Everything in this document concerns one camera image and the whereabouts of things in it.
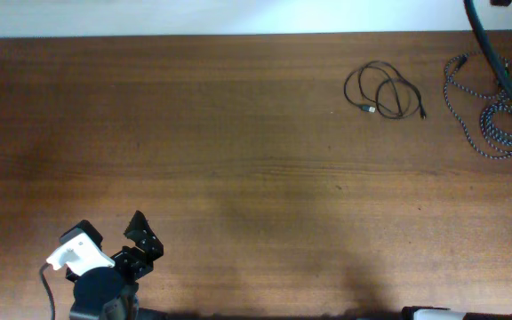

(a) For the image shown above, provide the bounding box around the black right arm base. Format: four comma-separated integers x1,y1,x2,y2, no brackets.
401,306,512,320

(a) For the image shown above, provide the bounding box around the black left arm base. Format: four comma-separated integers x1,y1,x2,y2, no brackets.
136,308,169,320

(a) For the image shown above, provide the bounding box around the black and white braided cable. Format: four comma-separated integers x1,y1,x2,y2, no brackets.
442,51,512,160

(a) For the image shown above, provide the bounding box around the thin black cable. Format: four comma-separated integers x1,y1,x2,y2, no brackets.
342,60,428,121

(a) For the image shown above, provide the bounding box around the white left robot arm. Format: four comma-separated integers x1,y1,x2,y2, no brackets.
65,211,165,320

